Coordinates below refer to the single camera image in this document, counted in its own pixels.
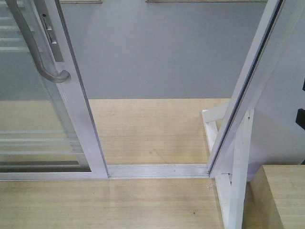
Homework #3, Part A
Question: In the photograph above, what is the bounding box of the white front support bracket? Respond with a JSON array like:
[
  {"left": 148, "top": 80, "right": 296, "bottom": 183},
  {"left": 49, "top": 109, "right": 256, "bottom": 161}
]
[{"left": 215, "top": 109, "right": 254, "bottom": 229}]

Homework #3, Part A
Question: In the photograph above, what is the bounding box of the aluminium floor track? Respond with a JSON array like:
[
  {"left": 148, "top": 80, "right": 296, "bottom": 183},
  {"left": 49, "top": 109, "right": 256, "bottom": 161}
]
[{"left": 108, "top": 164, "right": 209, "bottom": 179}]

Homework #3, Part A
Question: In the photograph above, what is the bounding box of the plywood base board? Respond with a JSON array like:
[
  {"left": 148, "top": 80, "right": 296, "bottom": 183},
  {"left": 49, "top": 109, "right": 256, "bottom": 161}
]
[{"left": 0, "top": 98, "right": 226, "bottom": 229}]

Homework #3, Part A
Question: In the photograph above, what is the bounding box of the grey door handle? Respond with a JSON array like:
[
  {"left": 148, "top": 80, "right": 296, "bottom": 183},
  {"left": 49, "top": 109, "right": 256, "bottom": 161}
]
[{"left": 6, "top": 0, "right": 70, "bottom": 83}]

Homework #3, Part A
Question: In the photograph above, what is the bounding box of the light wooden box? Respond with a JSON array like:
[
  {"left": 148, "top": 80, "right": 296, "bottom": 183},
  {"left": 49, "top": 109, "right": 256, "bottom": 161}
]
[{"left": 242, "top": 165, "right": 305, "bottom": 229}]

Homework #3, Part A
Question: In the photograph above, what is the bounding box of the black robot part at edge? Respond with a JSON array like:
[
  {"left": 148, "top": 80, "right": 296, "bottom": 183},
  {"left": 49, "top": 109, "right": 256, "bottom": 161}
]
[{"left": 295, "top": 78, "right": 305, "bottom": 131}]

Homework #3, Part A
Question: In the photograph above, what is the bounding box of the door lock plate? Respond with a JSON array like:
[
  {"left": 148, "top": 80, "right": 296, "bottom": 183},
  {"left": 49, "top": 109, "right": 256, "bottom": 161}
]
[{"left": 40, "top": 12, "right": 64, "bottom": 62}]

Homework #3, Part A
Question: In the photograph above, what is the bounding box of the white sliding glass door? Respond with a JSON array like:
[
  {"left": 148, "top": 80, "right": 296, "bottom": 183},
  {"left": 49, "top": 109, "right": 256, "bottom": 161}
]
[{"left": 0, "top": 0, "right": 108, "bottom": 180}]

